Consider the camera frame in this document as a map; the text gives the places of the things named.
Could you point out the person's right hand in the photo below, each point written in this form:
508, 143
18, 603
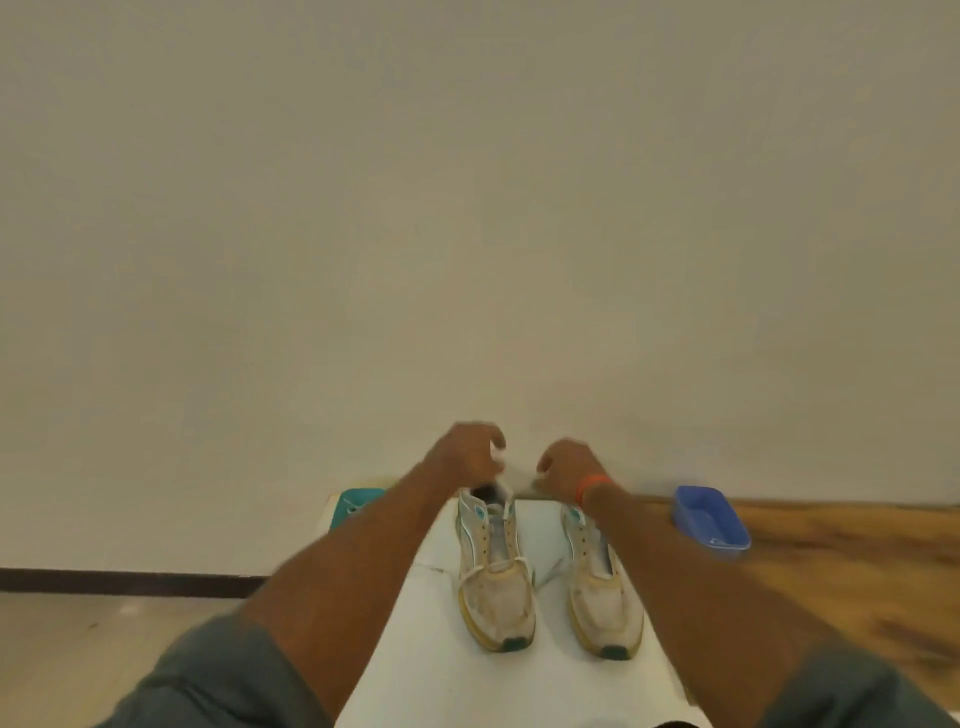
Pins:
570, 469

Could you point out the person's left hand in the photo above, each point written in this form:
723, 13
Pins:
465, 457

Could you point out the white lace of sneaker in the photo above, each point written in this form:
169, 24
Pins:
487, 568

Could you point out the worn white sneaker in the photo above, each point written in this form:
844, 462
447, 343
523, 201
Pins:
604, 615
495, 607

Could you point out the person's right forearm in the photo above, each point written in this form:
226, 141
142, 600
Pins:
697, 600

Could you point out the person's left forearm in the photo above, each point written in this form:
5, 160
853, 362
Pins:
345, 585

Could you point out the orange thread wristband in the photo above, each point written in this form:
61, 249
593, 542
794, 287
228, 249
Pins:
591, 487

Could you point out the teal plastic container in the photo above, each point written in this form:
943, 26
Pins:
356, 502

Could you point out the blue plastic container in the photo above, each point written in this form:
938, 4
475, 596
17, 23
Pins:
709, 517

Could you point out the black trousers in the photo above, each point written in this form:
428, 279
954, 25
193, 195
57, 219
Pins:
675, 724

